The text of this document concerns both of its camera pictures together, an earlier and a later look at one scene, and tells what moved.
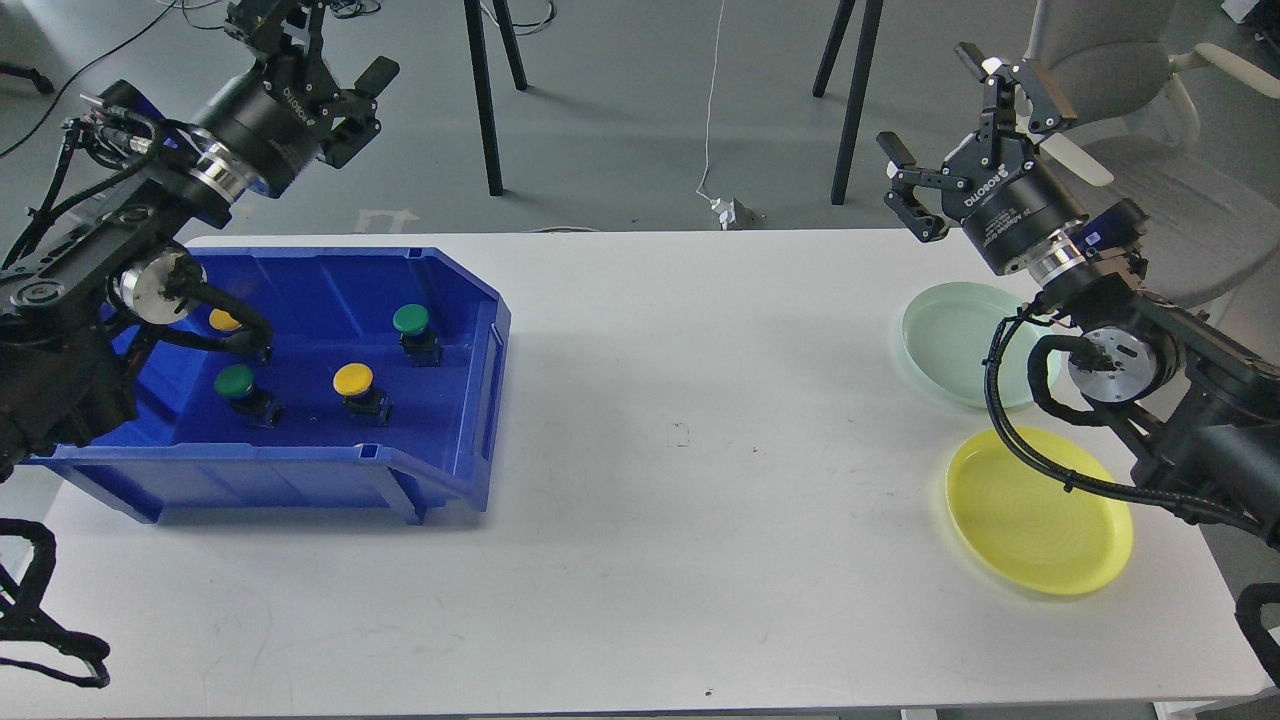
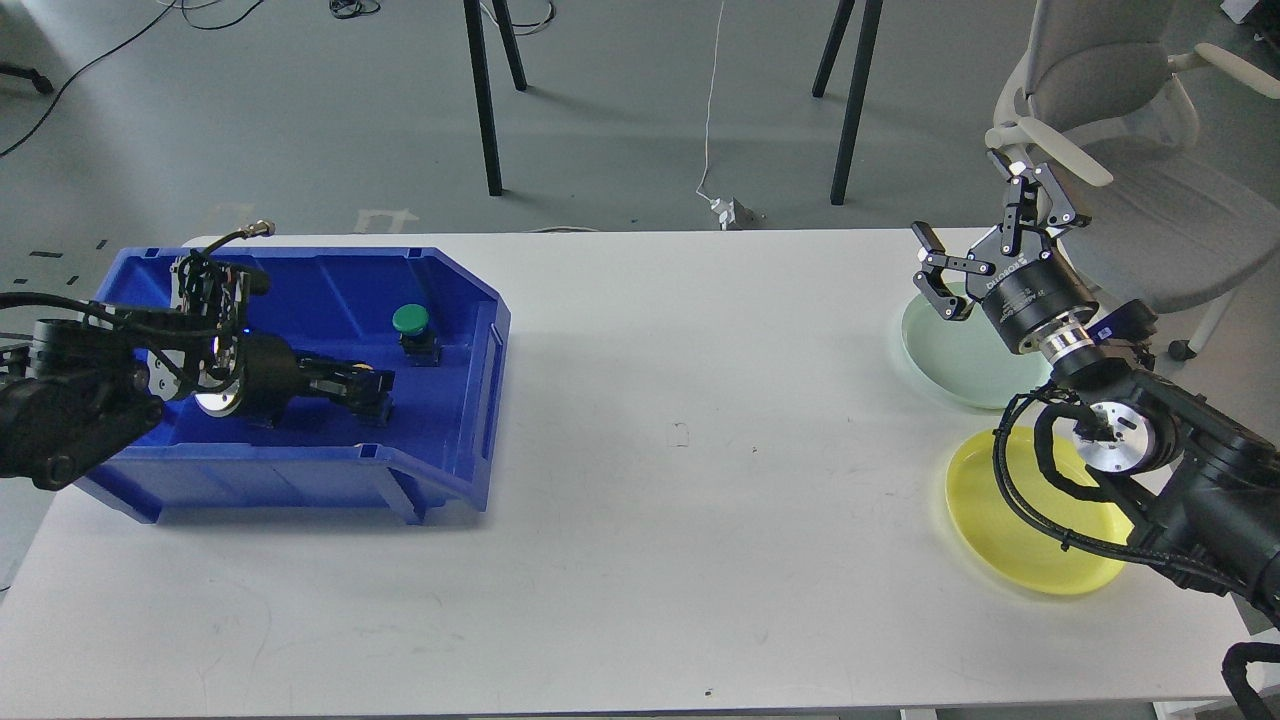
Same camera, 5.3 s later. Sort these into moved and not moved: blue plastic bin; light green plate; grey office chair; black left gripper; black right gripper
Moved: black right gripper; black left gripper
Not moved: light green plate; grey office chair; blue plastic bin
